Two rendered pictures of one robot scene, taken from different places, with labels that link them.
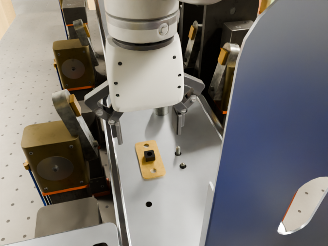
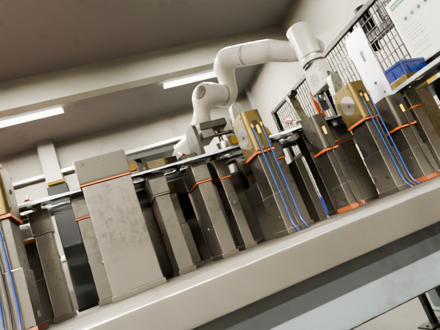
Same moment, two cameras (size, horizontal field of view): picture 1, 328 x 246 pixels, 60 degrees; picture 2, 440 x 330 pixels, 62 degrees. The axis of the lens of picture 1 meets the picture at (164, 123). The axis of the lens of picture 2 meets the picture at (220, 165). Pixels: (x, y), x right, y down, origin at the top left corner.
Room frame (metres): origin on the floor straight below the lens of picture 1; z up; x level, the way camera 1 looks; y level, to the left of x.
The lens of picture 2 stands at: (0.93, 1.22, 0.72)
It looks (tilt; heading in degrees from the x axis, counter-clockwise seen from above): 12 degrees up; 263
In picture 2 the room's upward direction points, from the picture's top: 21 degrees counter-clockwise
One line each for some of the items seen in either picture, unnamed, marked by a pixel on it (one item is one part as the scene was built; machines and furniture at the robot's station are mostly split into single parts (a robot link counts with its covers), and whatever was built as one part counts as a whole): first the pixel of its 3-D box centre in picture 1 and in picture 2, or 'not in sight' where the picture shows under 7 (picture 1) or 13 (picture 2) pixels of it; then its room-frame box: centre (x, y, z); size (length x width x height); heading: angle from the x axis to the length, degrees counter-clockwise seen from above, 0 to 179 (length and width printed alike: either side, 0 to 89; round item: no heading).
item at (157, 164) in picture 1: (149, 156); not in sight; (0.34, 0.02, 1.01); 0.08 x 0.04 x 0.01; 14
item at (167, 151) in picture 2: not in sight; (127, 164); (1.10, -0.18, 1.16); 0.37 x 0.14 x 0.02; 14
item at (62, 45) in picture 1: (77, 99); (269, 172); (0.70, 0.26, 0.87); 0.12 x 0.07 x 0.35; 104
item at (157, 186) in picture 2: not in sight; (168, 224); (1.00, 0.14, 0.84); 0.12 x 0.05 x 0.29; 104
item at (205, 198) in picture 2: not in sight; (209, 211); (0.88, 0.11, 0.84); 0.12 x 0.05 x 0.29; 104
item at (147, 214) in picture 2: not in sight; (154, 233); (1.06, 0.03, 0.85); 0.04 x 0.03 x 0.29; 14
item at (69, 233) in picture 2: not in sight; (74, 245); (1.36, -0.12, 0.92); 0.08 x 0.08 x 0.44; 14
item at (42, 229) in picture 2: not in sight; (52, 264); (1.32, 0.21, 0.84); 0.05 x 0.05 x 0.29; 14
